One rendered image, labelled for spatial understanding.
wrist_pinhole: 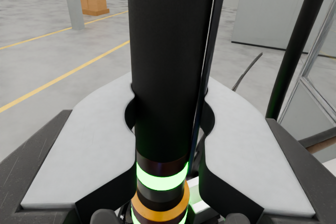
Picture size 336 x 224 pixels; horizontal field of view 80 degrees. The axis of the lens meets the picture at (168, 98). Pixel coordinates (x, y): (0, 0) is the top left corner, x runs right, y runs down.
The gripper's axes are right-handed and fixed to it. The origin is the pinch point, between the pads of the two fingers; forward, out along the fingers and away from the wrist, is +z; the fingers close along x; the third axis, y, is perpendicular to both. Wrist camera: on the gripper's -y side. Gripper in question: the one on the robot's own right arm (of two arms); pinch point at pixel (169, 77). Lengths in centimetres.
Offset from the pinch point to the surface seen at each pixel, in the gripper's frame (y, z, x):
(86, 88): 152, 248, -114
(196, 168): 26.4, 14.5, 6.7
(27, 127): 151, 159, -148
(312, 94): 53, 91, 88
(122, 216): 31.6, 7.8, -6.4
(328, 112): 52, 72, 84
